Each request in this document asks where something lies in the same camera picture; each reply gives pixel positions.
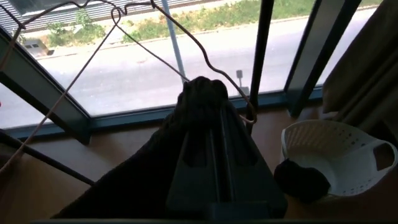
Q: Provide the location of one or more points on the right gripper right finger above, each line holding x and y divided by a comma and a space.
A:
255, 186

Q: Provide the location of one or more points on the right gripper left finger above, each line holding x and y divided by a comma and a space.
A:
192, 186

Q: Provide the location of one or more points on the black garment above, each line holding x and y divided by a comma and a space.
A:
130, 186

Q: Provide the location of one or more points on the pink clothes hanger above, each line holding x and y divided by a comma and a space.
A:
207, 62
63, 92

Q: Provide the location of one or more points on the heap of clothes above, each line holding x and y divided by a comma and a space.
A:
298, 180

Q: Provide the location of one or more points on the white laundry basket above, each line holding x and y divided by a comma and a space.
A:
342, 161

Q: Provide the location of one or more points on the black clothes rack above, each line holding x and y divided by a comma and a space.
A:
262, 46

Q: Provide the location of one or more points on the brown curtain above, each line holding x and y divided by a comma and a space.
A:
367, 62

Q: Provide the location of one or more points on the window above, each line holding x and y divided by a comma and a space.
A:
46, 93

